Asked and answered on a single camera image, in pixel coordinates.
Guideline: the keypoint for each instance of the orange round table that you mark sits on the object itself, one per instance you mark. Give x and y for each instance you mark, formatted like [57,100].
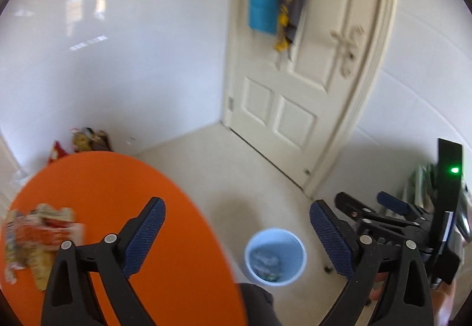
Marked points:
[121,186]

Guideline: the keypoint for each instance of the crumpled plastic wrappers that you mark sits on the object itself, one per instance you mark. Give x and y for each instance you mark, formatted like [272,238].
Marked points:
[267,263]

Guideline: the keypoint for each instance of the beige crumpled wrapper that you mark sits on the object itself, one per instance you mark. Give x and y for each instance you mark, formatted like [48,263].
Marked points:
[51,213]

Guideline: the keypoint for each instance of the light blue plastic bin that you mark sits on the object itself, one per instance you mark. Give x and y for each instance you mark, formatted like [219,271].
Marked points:
[274,237]

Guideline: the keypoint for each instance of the orange snack packet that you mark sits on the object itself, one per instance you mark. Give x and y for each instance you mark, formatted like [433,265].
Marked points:
[44,234]

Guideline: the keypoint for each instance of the white panel door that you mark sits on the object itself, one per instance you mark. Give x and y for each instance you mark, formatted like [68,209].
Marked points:
[295,101]

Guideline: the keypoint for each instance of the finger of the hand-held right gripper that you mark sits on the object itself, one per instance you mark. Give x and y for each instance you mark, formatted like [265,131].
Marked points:
[394,202]
[354,208]

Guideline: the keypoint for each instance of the pile of dark snack bags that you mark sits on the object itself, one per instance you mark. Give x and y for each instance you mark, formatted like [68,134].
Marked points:
[90,140]

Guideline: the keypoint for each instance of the door hinge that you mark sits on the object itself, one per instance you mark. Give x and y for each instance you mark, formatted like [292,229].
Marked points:
[230,104]

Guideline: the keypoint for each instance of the red snack bag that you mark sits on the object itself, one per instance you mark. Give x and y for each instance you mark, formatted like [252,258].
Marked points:
[57,153]

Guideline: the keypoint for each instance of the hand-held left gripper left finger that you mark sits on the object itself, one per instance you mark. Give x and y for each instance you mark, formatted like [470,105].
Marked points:
[147,230]

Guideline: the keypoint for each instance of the person's dark trouser leg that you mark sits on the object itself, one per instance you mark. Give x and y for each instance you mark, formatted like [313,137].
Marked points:
[254,305]

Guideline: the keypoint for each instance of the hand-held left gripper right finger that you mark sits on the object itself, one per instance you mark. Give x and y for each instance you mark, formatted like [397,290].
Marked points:
[328,234]

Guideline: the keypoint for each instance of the person's right forearm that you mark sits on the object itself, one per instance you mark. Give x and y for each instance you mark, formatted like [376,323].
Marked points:
[444,305]

